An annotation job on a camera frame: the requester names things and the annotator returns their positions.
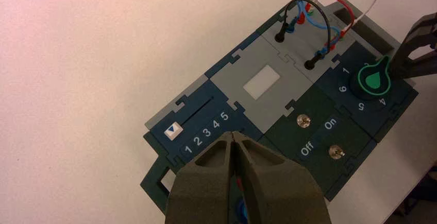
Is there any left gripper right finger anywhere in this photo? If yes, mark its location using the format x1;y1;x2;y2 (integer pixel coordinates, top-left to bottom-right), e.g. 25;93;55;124
232;132;332;224

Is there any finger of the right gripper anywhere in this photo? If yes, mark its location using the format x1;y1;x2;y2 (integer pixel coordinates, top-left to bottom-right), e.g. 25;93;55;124
389;54;437;80
389;12;437;70

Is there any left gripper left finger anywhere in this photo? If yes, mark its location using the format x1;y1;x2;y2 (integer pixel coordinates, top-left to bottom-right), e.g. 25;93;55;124
164;131;236;224

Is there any green pointer rotary knob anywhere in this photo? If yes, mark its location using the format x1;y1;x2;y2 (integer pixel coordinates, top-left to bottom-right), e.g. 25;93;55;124
348;54;392;101

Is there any blue round push button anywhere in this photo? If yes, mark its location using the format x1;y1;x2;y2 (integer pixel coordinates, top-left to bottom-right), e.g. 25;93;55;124
236;198;250;224

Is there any white slider cap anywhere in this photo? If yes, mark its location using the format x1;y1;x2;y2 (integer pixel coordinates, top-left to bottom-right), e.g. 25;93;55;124
163;122;184;139

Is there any white rectangular display window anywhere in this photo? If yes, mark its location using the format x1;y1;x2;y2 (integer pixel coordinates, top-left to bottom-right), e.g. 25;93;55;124
243;64;281;100

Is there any modular grey and teal task box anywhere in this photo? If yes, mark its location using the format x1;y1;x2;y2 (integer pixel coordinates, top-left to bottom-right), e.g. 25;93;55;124
140;0;419;216

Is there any dark teal box handle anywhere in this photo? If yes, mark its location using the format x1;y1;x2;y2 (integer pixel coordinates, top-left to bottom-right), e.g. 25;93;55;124
140;156;179;214

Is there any grey box handle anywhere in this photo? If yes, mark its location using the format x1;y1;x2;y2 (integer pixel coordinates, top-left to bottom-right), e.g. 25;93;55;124
331;0;402;60

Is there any white banana plug cable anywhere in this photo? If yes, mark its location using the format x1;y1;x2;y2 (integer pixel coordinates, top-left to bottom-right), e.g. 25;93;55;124
305;0;382;42

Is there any metal toggle switch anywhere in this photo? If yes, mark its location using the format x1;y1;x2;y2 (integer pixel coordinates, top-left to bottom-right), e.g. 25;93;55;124
296;113;312;128
327;144;346;161

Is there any red banana plug cable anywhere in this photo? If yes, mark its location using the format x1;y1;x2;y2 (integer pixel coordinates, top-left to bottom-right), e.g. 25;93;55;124
296;0;357;53

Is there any blue banana plug cable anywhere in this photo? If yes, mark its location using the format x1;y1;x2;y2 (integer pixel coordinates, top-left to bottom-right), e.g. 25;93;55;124
286;0;343;59

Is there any black banana plug cable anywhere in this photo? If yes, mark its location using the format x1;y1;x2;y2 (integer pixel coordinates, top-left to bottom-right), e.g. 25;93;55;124
274;0;332;71

